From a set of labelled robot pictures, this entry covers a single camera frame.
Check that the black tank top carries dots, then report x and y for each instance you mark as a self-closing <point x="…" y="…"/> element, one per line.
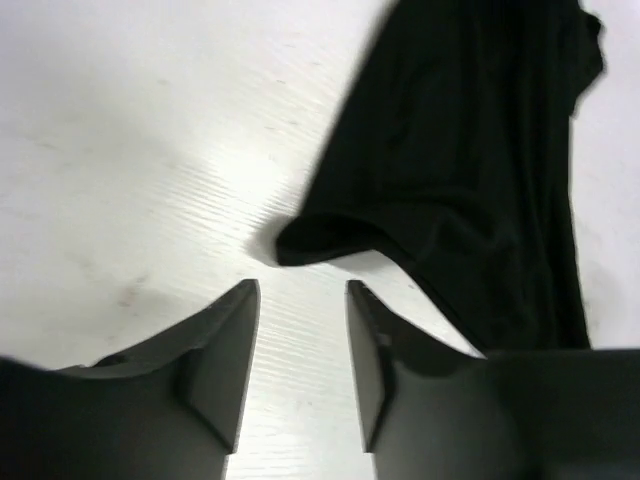
<point x="451" y="157"/>

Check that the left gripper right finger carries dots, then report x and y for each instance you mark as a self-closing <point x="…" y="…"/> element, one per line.
<point x="429" y="411"/>

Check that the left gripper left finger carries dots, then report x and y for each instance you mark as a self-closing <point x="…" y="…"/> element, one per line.
<point x="169" y="407"/>

